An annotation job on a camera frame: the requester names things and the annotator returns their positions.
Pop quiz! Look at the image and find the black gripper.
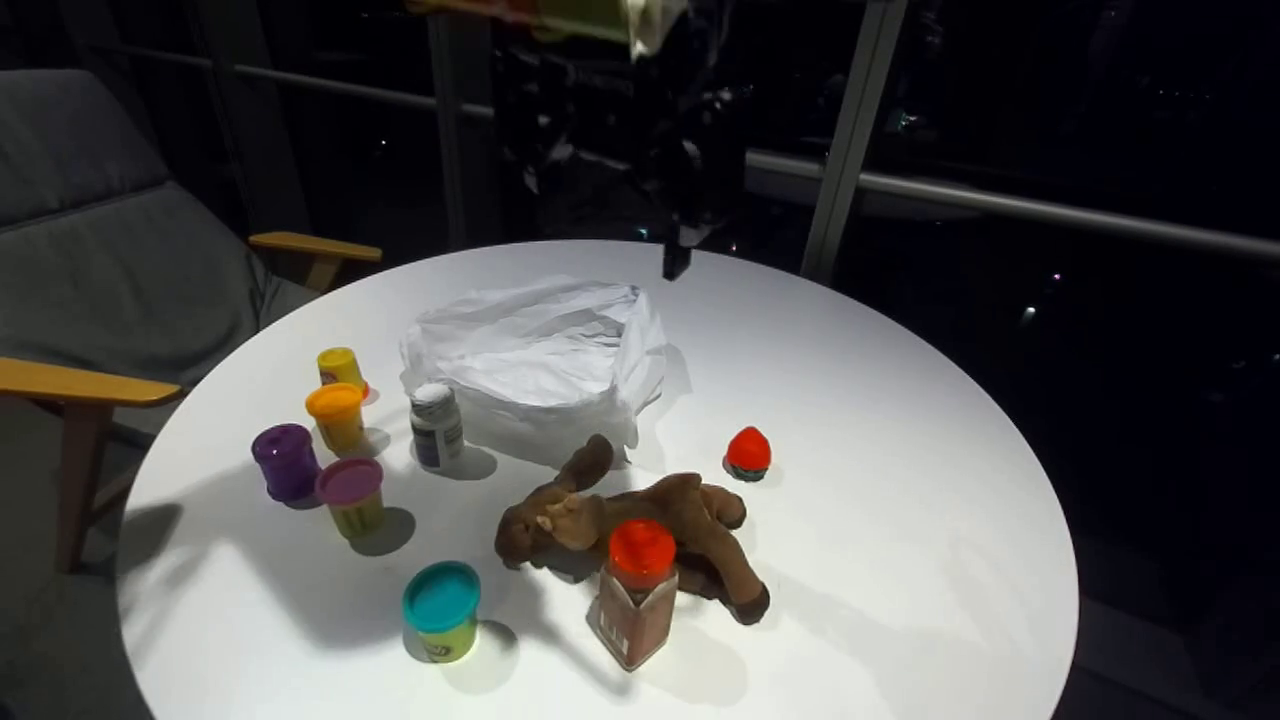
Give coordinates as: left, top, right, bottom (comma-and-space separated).
635, 35, 751, 284

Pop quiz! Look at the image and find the red toy strawberry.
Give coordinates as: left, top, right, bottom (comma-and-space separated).
719, 425, 777, 483

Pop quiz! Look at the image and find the small yellow dough can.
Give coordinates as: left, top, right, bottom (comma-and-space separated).
314, 343, 372, 402

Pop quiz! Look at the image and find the pink lid dough can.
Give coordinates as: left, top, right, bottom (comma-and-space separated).
314, 455, 388, 544

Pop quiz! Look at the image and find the purple dough can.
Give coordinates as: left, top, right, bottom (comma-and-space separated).
247, 419, 326, 510

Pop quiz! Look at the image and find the teal lid dough can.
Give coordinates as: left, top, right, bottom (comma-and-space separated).
402, 557, 486, 670

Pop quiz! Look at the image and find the white plastic bag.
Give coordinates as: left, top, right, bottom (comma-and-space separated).
397, 276, 695, 469

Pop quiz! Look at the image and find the grey metal window railing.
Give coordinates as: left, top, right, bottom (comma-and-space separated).
106, 42, 1280, 263

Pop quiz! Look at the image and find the orange lid dough can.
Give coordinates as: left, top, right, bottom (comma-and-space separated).
301, 380, 372, 455

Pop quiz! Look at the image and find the spice jar with red lid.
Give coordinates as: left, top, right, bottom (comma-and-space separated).
583, 515, 686, 676

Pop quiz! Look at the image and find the brown plush animal toy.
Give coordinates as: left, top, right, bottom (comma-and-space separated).
492, 432, 777, 627

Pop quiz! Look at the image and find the grey armchair with wooden armrests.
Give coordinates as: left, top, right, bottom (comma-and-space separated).
0, 63, 388, 720

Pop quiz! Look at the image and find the grey window post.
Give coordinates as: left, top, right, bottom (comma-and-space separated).
797, 0, 911, 290

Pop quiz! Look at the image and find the white lid small jar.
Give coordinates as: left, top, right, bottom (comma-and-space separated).
407, 380, 468, 478

